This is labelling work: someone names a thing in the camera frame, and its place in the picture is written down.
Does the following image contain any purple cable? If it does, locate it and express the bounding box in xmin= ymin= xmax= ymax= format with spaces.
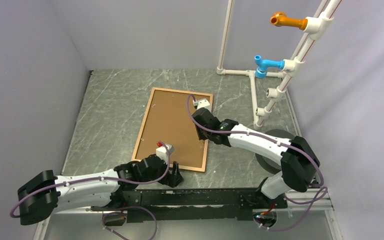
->
xmin=186 ymin=94 xmax=329 ymax=233
xmin=9 ymin=141 xmax=171 ymax=240

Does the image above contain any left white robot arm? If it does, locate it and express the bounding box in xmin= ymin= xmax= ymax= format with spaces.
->
xmin=10 ymin=154 xmax=184 ymax=226

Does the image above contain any orange pipe fitting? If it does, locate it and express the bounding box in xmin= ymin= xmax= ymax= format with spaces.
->
xmin=270 ymin=11 xmax=308 ymax=30

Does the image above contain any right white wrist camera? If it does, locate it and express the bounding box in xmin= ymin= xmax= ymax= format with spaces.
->
xmin=193 ymin=98 xmax=212 ymax=112

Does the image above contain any blue pipe fitting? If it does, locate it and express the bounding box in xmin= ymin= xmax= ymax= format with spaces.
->
xmin=254 ymin=55 xmax=285 ymax=79

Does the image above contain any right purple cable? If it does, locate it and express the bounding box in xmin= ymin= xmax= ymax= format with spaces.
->
xmin=186 ymin=94 xmax=329 ymax=233

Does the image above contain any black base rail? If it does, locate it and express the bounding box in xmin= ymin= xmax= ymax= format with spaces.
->
xmin=90 ymin=187 xmax=288 ymax=223

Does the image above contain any black round disc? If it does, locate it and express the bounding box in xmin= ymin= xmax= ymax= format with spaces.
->
xmin=255 ymin=129 xmax=295 ymax=174

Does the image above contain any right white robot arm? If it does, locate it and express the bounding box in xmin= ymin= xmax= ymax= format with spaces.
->
xmin=191 ymin=108 xmax=320 ymax=208

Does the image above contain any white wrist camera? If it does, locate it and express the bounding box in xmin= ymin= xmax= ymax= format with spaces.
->
xmin=155 ymin=141 xmax=175 ymax=162
xmin=193 ymin=98 xmax=212 ymax=112

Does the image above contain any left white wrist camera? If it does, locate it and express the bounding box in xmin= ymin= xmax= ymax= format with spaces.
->
xmin=155 ymin=141 xmax=175 ymax=162

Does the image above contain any white PVC pipe stand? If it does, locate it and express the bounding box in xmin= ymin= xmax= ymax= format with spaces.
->
xmin=216 ymin=0 xmax=343 ymax=128

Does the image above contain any wooden picture frame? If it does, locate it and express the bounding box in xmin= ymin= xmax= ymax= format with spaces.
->
xmin=131 ymin=87 xmax=208 ymax=173

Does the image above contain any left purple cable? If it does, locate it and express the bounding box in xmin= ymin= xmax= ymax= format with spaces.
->
xmin=9 ymin=141 xmax=171 ymax=240

